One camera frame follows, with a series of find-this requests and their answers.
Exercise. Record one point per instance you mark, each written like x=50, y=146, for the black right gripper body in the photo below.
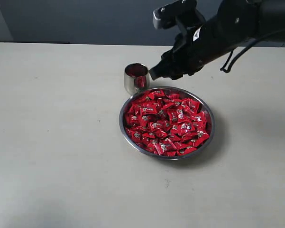
x=193, y=51

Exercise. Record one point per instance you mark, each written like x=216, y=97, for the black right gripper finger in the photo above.
x=158, y=71

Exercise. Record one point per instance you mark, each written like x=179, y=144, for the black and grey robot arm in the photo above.
x=250, y=21

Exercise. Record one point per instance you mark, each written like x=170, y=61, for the stainless steel cup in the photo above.
x=135, y=85

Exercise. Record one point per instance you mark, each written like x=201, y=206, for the round stainless steel plate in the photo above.
x=209, y=114

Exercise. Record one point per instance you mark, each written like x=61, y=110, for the red wrapped candy pile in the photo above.
x=167, y=123

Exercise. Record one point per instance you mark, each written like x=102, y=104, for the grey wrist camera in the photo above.
x=184, y=11

